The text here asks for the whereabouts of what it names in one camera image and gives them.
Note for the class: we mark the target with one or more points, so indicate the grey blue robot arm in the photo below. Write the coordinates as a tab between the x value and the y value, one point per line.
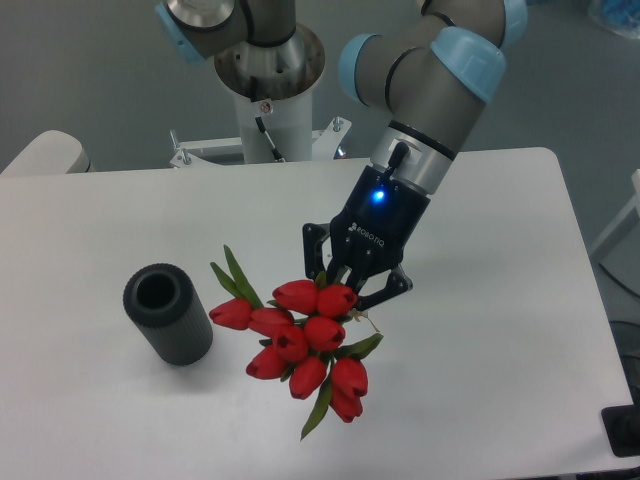
434	79

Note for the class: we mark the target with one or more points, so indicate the white chair back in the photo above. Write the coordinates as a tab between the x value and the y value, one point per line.
51	153

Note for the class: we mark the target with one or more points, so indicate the white metal base frame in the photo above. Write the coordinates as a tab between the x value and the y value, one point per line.
326	145

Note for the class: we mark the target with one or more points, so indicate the white furniture at right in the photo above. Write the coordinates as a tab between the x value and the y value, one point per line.
614	232

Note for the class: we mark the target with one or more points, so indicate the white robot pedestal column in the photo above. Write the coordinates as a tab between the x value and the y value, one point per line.
272	89

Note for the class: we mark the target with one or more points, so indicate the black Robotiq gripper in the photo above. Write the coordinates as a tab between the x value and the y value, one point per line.
367	237

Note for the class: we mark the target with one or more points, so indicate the blue patterned object corner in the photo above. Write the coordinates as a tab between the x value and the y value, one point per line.
618	16

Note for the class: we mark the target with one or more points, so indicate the black device at table edge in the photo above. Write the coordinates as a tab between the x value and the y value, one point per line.
622	428

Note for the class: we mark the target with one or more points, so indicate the red tulip bouquet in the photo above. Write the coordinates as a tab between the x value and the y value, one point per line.
303	339

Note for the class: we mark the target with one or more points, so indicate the dark grey ribbed vase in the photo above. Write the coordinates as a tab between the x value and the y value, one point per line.
161	301

